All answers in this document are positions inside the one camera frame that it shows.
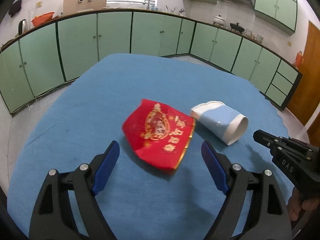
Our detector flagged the orange basin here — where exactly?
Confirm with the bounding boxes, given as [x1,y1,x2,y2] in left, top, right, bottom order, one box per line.
[31,12,54,27]

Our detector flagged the blue foam mat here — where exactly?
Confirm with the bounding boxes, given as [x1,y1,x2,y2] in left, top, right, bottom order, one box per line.
[8,54,293,239]

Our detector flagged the orange thermos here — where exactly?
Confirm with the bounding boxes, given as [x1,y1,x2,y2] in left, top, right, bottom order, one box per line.
[294,51,303,68]

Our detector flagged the black wok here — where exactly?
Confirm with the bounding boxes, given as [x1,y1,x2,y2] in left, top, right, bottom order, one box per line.
[229,22,245,34]

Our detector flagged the white pot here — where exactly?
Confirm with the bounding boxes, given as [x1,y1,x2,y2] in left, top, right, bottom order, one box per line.
[213,15,225,27]

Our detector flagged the green lower cabinets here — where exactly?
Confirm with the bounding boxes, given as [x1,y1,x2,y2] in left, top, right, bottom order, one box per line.
[1,9,302,114]

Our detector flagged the steel kettle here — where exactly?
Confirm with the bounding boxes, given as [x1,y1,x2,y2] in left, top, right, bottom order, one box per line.
[18,19,28,35]

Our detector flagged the wooden door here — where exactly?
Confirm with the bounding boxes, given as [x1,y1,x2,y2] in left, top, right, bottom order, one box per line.
[287,23,319,125]
[307,113,320,147]

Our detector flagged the red gold box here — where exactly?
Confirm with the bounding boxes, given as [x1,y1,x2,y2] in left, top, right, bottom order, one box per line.
[122,99,195,174]

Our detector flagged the right hand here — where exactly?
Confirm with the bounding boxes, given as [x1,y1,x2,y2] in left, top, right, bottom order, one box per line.
[287,187,319,221]

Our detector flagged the dark hanging cloth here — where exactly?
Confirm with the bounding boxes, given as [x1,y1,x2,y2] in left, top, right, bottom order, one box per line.
[8,0,22,17]

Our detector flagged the blue white paper cup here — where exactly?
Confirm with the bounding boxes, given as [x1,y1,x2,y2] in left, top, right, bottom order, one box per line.
[190,101,248,146]

